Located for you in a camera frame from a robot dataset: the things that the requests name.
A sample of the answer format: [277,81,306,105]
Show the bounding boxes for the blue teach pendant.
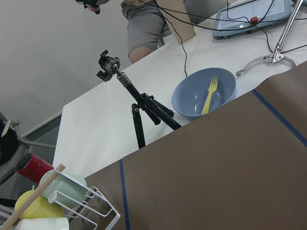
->
[213,0,292,39]

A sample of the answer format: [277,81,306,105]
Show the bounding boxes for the blue plastic bowl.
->
[172,68,236,121]

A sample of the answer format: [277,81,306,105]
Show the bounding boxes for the red cylinder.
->
[14,153,54,184]

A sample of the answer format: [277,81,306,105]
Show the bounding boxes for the metal pole clamp stand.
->
[236,0,304,77]

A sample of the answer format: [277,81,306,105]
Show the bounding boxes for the yellow plastic fork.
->
[201,77,218,114]

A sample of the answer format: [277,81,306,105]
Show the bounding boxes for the black camera tripod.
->
[97,50,181,149]

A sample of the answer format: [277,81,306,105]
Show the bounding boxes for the white cup rack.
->
[1,164,120,230]

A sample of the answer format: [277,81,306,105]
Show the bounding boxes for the seated person black shirt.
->
[121,0,226,63]

